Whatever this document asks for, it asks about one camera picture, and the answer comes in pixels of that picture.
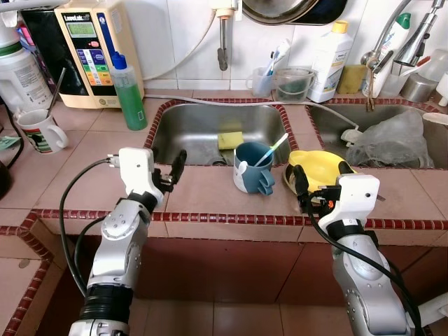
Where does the white bottle green cap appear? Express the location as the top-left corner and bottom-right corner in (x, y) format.
(371, 13), (412, 99)

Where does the green paper slip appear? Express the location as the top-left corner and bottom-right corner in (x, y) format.
(0, 135), (22, 151)

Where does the white printed mug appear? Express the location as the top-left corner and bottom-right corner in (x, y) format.
(15, 108), (70, 154)

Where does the chrome kitchen faucet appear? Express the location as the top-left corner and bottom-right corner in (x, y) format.
(360, 0), (445, 78)

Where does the white curved hose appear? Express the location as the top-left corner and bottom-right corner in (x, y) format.
(143, 17), (219, 81)

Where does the blue rabbit mug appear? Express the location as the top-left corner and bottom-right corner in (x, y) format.
(233, 141), (277, 195)

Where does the clear plastic jug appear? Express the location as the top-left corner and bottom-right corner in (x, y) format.
(419, 48), (448, 83)

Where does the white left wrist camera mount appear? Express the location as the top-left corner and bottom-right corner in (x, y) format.
(115, 147), (165, 205)

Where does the clear plastic container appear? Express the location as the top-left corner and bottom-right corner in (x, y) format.
(273, 66), (316, 103)

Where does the large white plastic bottle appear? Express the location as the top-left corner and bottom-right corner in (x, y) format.
(0, 24), (53, 116)

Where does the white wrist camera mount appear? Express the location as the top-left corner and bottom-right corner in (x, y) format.
(115, 147), (165, 205)
(335, 174), (381, 226)

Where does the steel cup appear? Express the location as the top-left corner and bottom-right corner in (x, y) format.
(401, 73), (438, 104)

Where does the brown base cabinet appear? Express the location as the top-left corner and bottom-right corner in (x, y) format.
(35, 217), (448, 309)

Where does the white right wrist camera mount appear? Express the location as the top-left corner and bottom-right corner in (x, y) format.
(335, 174), (381, 226)

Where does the black hanging tray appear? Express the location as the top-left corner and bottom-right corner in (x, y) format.
(301, 0), (349, 26)

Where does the green liquid bottle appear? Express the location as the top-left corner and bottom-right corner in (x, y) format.
(111, 51), (148, 132)

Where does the metal spoon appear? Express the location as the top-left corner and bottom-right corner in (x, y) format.
(45, 67), (69, 118)

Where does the hanging steel pan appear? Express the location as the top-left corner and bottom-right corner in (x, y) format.
(241, 0), (323, 25)

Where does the flat yellow sponge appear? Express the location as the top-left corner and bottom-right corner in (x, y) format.
(218, 131), (245, 151)

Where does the white detergent bottle yellow cap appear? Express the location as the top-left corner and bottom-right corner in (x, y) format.
(308, 20), (354, 104)

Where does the chrome wall tap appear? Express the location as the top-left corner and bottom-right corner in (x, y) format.
(216, 15), (230, 71)

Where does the beige water ioniser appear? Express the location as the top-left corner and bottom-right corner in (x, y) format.
(20, 0), (146, 110)

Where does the beige tap wall fitting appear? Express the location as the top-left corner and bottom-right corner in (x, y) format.
(212, 0), (240, 20)

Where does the clear plastic bag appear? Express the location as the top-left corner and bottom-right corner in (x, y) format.
(346, 108), (435, 169)

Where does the yellow plastic bowl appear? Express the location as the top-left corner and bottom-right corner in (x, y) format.
(283, 150), (356, 195)

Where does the tall yellow sponge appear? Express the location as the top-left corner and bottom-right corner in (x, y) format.
(337, 64), (370, 95)

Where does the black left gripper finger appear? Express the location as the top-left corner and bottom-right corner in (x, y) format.
(170, 149), (188, 185)

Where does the white green toothbrush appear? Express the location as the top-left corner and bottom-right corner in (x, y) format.
(253, 133), (289, 167)

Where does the black appliance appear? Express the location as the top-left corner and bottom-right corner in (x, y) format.
(0, 101), (25, 201)

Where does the clear toothbrush cup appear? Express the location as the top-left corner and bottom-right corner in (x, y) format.
(246, 66), (275, 98)

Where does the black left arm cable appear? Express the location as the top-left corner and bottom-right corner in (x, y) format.
(59, 157), (120, 295)

